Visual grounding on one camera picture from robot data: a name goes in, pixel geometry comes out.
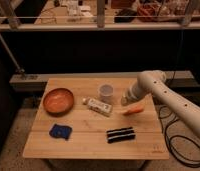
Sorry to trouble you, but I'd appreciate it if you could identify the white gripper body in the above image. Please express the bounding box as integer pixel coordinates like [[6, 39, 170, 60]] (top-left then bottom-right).
[[121, 85, 142, 106]]

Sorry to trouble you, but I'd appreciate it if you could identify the orange pepper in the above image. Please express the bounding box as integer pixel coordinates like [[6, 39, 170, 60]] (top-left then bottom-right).
[[123, 106, 144, 116]]

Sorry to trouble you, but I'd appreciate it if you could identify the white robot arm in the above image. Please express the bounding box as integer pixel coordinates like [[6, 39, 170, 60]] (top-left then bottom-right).
[[121, 70, 200, 139]]

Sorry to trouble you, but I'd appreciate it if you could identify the orange ceramic bowl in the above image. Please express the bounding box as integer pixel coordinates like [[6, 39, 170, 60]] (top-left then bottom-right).
[[43, 88, 74, 115]]

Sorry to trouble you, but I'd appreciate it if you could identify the clear plastic cup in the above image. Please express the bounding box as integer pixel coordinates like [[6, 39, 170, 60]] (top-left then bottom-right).
[[99, 84, 113, 104]]

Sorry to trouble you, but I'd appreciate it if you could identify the white tube with cap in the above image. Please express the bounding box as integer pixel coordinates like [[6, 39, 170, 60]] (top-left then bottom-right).
[[82, 98, 112, 117]]

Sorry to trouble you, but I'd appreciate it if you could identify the black white striped cloth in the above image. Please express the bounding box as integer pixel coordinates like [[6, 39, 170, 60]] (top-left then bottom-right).
[[106, 127, 135, 144]]

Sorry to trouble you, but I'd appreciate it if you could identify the wooden table board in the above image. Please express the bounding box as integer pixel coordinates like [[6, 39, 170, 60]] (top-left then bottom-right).
[[23, 78, 169, 160]]

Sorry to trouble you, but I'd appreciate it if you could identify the blue cloth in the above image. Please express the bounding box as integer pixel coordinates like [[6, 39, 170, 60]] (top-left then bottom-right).
[[49, 124, 72, 140]]

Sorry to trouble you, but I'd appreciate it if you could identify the diagonal metal pole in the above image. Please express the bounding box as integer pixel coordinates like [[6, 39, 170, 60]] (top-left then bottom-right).
[[0, 33, 26, 79]]

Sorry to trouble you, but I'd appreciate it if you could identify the black floor cable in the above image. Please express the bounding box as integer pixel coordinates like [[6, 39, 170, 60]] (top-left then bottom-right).
[[157, 106, 200, 169]]

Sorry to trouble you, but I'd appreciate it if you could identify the grey metal rail shelf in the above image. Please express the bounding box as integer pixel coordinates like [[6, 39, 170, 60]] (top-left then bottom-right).
[[9, 71, 196, 92]]

